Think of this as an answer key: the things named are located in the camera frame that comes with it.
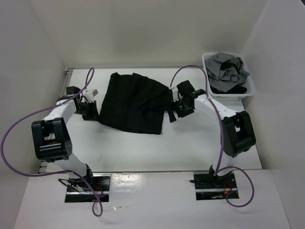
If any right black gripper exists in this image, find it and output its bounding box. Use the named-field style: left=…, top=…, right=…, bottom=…
left=165, top=96, right=194, bottom=123

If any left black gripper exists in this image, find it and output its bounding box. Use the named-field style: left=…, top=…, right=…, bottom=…
left=74, top=100, right=101, bottom=122

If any black skirt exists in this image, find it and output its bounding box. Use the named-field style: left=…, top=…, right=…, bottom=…
left=98, top=73, right=173, bottom=135

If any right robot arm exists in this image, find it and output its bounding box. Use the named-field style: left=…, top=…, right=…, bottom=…
left=168, top=81, right=256, bottom=187

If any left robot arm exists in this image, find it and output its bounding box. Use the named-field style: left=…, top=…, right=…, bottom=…
left=31, top=86, right=98, bottom=191

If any white plastic basket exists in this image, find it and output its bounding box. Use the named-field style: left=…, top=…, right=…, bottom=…
left=202, top=52, right=255, bottom=100

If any black garment in basket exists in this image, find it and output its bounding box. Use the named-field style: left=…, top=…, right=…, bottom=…
left=207, top=60, right=249, bottom=94

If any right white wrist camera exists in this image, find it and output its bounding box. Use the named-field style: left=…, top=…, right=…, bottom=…
left=169, top=87, right=180, bottom=103

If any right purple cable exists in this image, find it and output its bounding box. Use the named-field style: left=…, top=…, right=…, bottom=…
left=169, top=65, right=254, bottom=207

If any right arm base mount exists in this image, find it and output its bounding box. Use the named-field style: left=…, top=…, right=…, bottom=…
left=190, top=171, right=239, bottom=200

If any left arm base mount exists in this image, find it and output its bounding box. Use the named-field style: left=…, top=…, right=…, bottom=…
left=58, top=173, right=111, bottom=203

